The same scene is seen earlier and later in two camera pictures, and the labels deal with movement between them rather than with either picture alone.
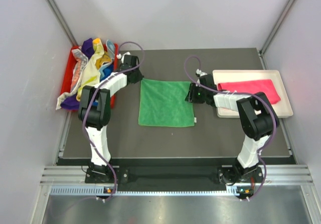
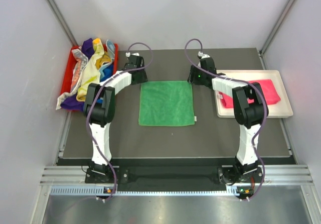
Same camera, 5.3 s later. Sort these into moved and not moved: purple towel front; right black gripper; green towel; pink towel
Moved: right black gripper
Not moved: green towel; purple towel front; pink towel
